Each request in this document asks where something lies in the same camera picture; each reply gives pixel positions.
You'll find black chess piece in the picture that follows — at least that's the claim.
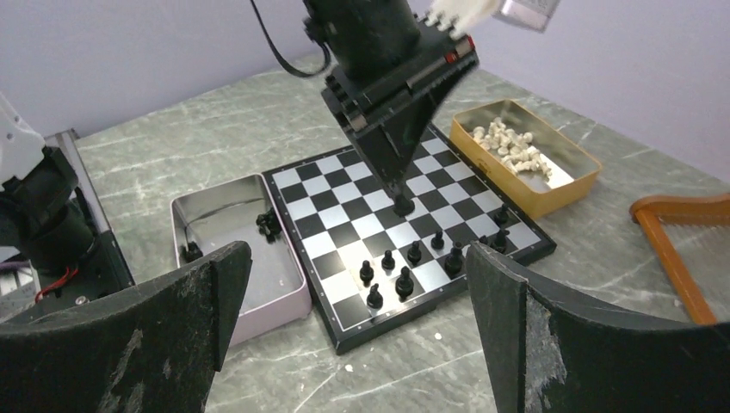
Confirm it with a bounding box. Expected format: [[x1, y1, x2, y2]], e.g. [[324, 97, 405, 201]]
[[406, 240, 423, 266], [359, 260, 374, 287], [493, 204, 510, 227], [430, 230, 445, 250], [380, 250, 395, 271], [490, 228, 510, 254]]

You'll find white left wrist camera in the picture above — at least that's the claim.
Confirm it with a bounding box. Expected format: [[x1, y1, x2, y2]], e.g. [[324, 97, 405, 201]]
[[422, 0, 560, 40]]

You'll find orange wooden rack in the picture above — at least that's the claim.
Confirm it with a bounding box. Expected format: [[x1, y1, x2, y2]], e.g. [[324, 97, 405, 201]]
[[629, 193, 729, 324]]

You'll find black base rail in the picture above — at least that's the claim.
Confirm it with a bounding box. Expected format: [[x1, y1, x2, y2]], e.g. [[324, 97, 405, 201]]
[[1, 129, 135, 324]]

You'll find black and white chessboard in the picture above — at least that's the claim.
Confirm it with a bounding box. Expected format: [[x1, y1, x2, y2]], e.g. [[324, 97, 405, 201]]
[[263, 127, 556, 354]]

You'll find gold tin box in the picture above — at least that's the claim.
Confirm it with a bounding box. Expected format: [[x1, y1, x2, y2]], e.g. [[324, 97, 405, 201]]
[[449, 99, 602, 219]]

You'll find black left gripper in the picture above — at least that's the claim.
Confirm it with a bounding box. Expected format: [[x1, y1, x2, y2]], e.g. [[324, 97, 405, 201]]
[[305, 1, 479, 199]]

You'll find pile of black chess pieces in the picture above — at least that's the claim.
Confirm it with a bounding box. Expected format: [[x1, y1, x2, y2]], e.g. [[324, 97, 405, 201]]
[[181, 207, 282, 262]]

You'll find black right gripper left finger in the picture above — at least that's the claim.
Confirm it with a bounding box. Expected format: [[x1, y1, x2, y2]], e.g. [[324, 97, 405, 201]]
[[1, 251, 240, 412]]

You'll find black piece board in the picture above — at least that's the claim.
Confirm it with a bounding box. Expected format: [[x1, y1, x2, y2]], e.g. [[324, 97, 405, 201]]
[[393, 194, 415, 218]]

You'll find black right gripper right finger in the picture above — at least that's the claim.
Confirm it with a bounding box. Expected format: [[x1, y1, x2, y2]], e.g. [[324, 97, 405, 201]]
[[465, 242, 729, 412]]

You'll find pile of white chess pieces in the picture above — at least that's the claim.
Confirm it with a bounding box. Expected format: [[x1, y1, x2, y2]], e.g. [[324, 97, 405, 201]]
[[471, 117, 553, 180]]

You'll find silver tin box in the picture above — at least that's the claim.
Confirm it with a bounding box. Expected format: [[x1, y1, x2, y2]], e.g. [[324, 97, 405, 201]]
[[170, 174, 312, 346]]

